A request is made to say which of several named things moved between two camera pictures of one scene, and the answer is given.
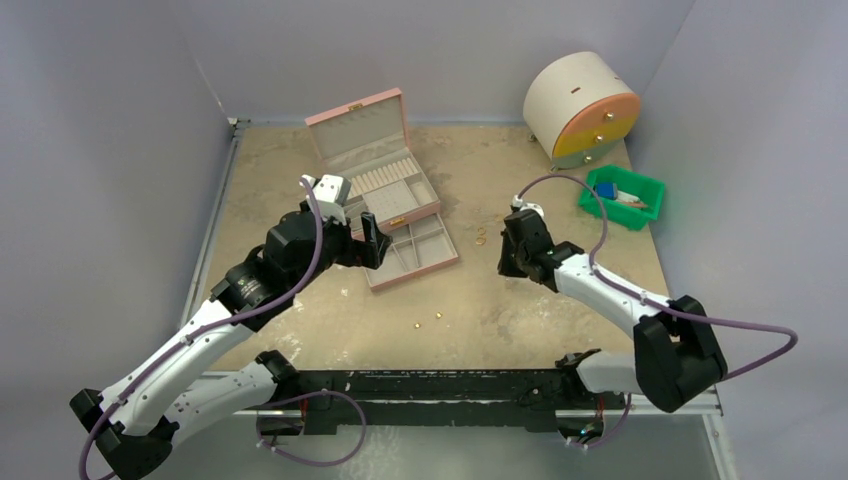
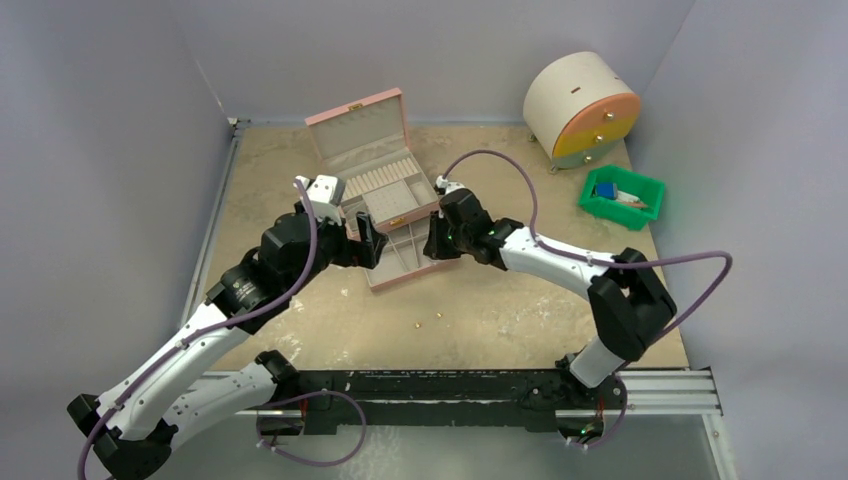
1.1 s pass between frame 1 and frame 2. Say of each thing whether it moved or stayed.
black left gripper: stayed
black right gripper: moved
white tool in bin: stayed
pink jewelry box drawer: stayed
